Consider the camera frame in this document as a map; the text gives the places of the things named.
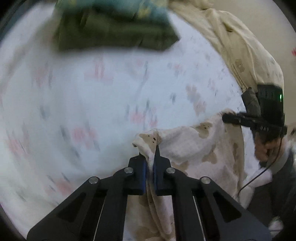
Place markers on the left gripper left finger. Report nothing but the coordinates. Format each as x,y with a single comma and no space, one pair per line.
96,210

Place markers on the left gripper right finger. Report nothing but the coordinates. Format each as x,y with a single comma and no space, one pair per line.
202,210

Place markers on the cream bear print duvet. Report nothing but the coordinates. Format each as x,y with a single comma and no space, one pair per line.
249,62

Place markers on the pink bear print pants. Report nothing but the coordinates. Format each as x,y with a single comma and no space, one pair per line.
211,149

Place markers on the teal yellow folded garment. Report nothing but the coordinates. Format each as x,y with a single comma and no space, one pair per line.
149,11

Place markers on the white floral bed sheet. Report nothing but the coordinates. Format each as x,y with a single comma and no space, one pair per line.
68,116

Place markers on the right hand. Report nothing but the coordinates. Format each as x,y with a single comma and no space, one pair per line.
268,151

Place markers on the dark green folded garment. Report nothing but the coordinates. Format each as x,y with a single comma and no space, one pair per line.
91,29

